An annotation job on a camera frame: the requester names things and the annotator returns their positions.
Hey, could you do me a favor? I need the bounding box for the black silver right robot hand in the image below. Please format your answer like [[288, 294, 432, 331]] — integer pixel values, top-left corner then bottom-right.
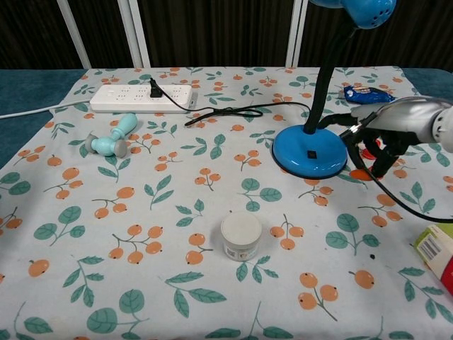
[[320, 97, 444, 178]]

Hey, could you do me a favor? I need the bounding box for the blue desk lamp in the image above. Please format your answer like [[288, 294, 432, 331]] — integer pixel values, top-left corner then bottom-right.
[[270, 0, 397, 179]]

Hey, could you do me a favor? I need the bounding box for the blue snack packet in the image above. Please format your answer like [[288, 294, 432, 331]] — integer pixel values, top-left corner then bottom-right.
[[340, 83, 396, 105]]

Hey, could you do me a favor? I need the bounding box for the small red cap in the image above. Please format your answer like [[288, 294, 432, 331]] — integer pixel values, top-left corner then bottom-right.
[[357, 138, 385, 161]]

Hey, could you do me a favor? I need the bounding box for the red green food box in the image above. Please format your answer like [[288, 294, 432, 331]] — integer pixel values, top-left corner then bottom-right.
[[413, 222, 453, 299]]

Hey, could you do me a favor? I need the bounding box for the white round jar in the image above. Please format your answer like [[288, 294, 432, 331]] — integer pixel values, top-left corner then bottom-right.
[[220, 211, 263, 263]]

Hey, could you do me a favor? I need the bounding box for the black pleated curtain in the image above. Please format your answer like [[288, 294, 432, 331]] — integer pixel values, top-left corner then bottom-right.
[[0, 0, 453, 70]]

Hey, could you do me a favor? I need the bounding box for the floral print tablecloth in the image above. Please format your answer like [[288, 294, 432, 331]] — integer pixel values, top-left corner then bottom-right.
[[0, 66, 453, 340]]

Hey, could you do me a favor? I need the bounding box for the white power strip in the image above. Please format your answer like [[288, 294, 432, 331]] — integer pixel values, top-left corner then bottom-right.
[[89, 84, 198, 115]]

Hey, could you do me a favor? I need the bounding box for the light blue toy hammer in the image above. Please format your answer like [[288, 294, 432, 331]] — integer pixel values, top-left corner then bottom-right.
[[86, 113, 139, 159]]

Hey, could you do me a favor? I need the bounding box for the teal table cover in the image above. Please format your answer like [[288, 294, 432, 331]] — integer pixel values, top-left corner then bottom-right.
[[0, 67, 453, 171]]

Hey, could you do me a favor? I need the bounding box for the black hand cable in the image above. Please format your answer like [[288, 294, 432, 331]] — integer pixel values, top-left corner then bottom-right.
[[346, 136, 453, 224]]

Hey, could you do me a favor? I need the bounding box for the black power cord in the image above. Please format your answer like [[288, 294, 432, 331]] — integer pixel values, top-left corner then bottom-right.
[[148, 77, 313, 128]]

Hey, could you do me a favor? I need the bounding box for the wide double white frame post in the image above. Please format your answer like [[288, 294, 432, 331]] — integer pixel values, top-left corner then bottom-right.
[[117, 0, 152, 69]]

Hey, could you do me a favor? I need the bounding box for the thin white frame post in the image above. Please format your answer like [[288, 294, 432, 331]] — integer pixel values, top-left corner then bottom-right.
[[55, 0, 92, 70]]

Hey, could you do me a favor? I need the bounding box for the white power strip cable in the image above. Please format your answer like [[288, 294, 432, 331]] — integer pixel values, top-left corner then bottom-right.
[[0, 101, 91, 120]]

